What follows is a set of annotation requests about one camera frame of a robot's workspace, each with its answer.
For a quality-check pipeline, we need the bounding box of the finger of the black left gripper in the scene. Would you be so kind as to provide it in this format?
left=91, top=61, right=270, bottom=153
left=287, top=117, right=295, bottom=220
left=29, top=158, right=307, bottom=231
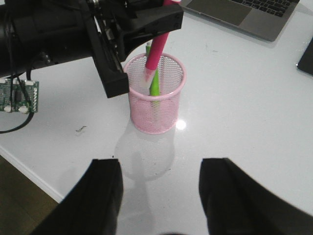
left=84, top=12, right=129, bottom=98
left=117, top=4, right=183, bottom=61

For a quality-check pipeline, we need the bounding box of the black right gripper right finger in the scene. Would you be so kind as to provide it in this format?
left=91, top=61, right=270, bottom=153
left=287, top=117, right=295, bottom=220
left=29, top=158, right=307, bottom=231
left=199, top=158, right=313, bottom=235

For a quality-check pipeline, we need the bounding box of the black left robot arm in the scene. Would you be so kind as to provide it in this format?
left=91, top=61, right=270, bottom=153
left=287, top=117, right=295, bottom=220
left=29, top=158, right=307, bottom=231
left=0, top=0, right=183, bottom=98

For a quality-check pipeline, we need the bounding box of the black mouse pad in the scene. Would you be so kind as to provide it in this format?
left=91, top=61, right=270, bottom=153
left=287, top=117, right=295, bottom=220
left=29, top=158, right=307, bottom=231
left=297, top=39, right=313, bottom=75

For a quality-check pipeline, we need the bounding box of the green circuit board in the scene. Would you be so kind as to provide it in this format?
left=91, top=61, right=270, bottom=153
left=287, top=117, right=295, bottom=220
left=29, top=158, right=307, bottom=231
left=0, top=78, right=39, bottom=114

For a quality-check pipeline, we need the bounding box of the pink highlighter pen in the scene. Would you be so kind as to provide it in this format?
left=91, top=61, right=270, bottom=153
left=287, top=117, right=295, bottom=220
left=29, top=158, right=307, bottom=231
left=139, top=0, right=182, bottom=89

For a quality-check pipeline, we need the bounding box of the green highlighter pen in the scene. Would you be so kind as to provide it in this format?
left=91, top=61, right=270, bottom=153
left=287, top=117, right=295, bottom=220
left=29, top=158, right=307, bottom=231
left=145, top=42, right=160, bottom=96

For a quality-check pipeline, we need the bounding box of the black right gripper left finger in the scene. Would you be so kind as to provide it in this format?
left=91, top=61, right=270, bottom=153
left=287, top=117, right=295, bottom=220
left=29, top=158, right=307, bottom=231
left=32, top=159, right=123, bottom=235

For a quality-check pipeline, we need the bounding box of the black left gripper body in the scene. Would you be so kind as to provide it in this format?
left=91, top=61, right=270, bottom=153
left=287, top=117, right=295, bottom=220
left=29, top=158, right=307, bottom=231
left=12, top=0, right=137, bottom=71

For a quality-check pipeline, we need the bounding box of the grey laptop computer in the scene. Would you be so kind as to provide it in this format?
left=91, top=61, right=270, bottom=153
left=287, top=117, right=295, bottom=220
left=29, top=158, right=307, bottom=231
left=180, top=0, right=299, bottom=42

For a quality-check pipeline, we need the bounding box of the pink mesh pen holder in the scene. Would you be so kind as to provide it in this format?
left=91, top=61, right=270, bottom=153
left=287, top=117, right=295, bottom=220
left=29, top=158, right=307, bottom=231
left=124, top=53, right=186, bottom=134

